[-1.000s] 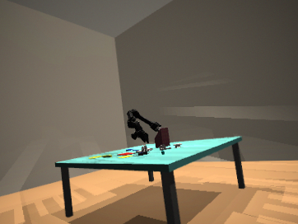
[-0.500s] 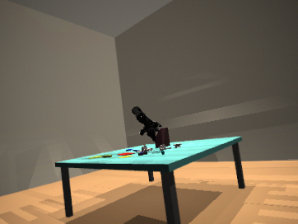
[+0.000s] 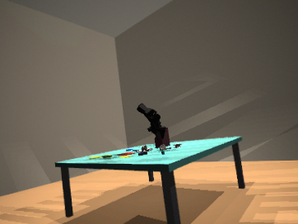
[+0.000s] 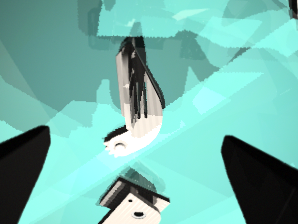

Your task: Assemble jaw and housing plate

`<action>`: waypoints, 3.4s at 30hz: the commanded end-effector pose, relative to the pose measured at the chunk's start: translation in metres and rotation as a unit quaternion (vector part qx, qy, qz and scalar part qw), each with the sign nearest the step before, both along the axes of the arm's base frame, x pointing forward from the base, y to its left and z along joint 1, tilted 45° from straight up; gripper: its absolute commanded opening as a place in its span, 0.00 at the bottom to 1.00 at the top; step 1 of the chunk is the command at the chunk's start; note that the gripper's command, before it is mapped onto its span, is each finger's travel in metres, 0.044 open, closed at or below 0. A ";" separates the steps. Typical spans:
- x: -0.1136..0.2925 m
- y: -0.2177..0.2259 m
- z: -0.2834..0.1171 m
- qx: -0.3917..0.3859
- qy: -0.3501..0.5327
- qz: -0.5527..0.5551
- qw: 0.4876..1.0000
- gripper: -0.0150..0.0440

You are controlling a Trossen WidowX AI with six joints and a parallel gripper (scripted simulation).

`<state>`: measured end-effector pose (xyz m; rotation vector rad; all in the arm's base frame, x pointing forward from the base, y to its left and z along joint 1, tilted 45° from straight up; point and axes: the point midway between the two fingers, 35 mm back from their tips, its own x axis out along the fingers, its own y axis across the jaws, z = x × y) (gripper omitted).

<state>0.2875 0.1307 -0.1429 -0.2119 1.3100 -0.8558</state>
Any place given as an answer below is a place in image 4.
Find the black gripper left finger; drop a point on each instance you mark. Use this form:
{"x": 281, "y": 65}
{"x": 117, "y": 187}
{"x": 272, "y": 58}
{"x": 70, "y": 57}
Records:
{"x": 22, "y": 159}

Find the grey housing plate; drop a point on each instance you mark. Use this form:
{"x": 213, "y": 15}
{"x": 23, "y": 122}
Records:
{"x": 123, "y": 211}

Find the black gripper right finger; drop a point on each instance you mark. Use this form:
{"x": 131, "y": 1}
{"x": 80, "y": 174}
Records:
{"x": 265, "y": 187}

